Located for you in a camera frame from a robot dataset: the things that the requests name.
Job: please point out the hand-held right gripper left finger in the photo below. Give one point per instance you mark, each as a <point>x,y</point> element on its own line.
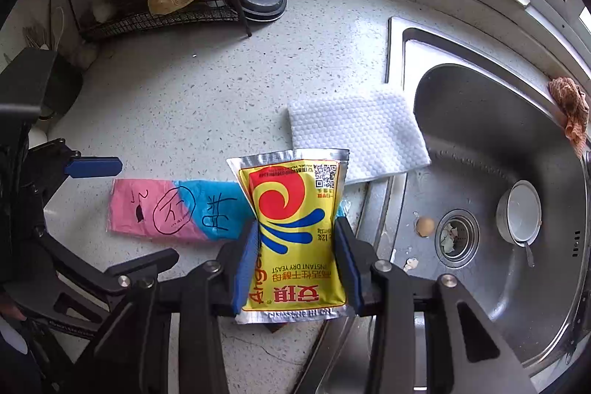
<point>247,274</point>

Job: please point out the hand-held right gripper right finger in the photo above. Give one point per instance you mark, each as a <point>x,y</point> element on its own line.
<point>348,269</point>

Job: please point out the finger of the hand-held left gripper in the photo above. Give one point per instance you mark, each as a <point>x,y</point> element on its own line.
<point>92,168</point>
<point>138,267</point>

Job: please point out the pink and blue plastic bag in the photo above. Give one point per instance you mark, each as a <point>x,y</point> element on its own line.
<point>175,209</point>

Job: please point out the yellow yeast packet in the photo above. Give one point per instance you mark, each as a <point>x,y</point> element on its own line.
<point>291,214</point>

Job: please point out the person's left forearm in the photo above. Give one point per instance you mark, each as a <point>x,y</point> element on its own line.
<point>11,338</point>

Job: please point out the black utensil cup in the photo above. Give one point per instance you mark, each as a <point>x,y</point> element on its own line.
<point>64,89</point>

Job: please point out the white eggshell fragments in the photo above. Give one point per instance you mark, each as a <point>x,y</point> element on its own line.
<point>411,264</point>

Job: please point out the brown eggshell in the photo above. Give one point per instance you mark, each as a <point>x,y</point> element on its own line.
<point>425,227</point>

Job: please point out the sink drain strainer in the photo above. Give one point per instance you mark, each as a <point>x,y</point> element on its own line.
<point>468,237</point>

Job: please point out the white paper towel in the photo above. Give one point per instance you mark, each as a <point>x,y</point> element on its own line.
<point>360,131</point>

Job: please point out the garlic bulb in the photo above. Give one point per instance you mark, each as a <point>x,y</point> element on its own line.
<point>104,8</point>

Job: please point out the white ceramic bowl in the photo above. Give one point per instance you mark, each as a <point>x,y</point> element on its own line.
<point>521,209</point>

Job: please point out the stainless steel sink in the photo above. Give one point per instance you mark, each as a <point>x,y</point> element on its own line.
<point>485,121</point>

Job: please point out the black round device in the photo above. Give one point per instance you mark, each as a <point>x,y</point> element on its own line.
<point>261,1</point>

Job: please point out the brown rag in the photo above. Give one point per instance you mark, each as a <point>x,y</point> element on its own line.
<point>570,108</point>

